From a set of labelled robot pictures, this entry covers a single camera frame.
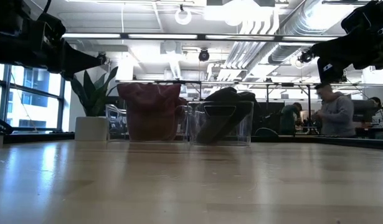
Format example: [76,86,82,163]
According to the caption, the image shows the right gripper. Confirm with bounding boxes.
[310,0,383,84]

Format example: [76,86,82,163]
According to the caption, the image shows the maroon cap with white label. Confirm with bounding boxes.
[116,82,183,141]

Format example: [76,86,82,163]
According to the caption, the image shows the person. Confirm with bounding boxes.
[280,101,304,136]
[313,83,357,138]

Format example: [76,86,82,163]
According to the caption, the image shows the silver ventilation duct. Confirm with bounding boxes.
[267,0,344,65]

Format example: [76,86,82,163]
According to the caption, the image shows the overhead light bar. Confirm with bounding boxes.
[62,32,338,43]

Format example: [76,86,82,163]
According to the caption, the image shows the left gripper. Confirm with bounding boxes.
[10,14,107,80]

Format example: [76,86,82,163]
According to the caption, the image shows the white ceiling ring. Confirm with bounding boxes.
[174,7,193,26]

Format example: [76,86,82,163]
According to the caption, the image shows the black metal background frame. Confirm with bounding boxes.
[265,82,313,128]

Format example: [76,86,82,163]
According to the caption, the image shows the black aluminium table frame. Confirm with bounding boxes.
[0,132,383,151]

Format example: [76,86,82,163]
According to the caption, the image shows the black computer monitor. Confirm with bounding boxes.
[352,99,377,123]

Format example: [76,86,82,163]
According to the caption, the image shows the black baseball cap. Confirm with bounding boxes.
[194,91,261,144]

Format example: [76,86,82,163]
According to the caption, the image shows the black curved cable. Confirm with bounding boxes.
[0,115,14,135]

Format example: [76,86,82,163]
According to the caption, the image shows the snake plant in white pot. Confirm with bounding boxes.
[69,65,119,141]

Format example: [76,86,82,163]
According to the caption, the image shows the black ceiling device cluster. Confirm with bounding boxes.
[298,48,315,64]

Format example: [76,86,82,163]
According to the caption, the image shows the large window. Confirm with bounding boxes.
[0,63,67,133]

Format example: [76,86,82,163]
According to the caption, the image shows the clear plastic bin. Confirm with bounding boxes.
[105,104,192,143]
[187,101,254,147]

